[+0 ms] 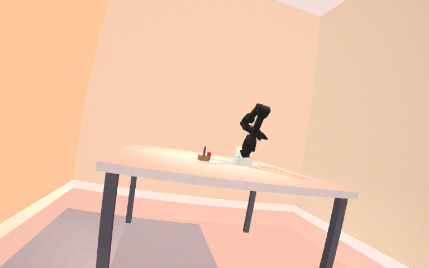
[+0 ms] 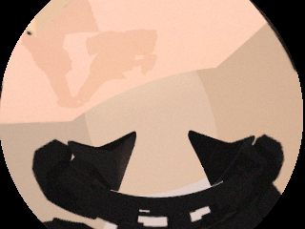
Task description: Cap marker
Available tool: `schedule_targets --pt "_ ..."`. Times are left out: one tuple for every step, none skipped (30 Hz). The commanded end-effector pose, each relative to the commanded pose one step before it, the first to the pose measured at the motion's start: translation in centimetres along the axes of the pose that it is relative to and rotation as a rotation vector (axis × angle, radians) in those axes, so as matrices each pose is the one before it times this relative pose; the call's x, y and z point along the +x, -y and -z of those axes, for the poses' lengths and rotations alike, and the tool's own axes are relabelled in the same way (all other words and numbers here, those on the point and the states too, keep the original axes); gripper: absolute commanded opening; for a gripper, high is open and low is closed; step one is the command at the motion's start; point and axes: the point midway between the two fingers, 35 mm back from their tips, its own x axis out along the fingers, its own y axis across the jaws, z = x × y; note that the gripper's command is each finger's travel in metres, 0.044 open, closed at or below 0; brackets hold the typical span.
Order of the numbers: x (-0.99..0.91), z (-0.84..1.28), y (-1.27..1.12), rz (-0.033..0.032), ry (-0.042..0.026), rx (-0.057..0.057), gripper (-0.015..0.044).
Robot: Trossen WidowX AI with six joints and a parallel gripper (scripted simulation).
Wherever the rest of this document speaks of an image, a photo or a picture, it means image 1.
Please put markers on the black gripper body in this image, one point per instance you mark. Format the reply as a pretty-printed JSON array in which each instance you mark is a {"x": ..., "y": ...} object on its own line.
[{"x": 259, "y": 135}]

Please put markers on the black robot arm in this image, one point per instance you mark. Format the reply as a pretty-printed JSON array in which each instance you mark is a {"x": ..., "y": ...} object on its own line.
[{"x": 249, "y": 144}]

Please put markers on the orange block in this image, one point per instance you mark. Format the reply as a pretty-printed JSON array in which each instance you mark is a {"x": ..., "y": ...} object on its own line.
[{"x": 203, "y": 158}]

